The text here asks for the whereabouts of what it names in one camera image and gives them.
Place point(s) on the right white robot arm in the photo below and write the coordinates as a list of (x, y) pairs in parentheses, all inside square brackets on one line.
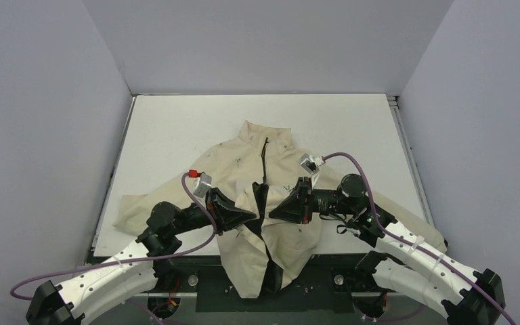
[(399, 261)]

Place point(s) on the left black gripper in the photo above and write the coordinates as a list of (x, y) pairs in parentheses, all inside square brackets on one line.
[(227, 214)]

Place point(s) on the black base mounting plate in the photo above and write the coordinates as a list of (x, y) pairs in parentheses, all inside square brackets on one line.
[(327, 282)]

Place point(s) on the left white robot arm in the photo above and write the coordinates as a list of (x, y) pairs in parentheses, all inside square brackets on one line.
[(154, 245)]

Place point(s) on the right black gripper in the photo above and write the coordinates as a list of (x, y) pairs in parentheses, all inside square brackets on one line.
[(307, 201)]

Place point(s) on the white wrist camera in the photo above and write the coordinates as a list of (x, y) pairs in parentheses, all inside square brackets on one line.
[(312, 165), (202, 183)]

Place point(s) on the beige zip jacket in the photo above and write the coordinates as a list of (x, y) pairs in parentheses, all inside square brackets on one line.
[(263, 254)]

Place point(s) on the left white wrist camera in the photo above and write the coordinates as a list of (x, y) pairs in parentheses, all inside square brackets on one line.
[(202, 183)]

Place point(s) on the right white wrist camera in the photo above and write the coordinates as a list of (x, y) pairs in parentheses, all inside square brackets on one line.
[(312, 165)]

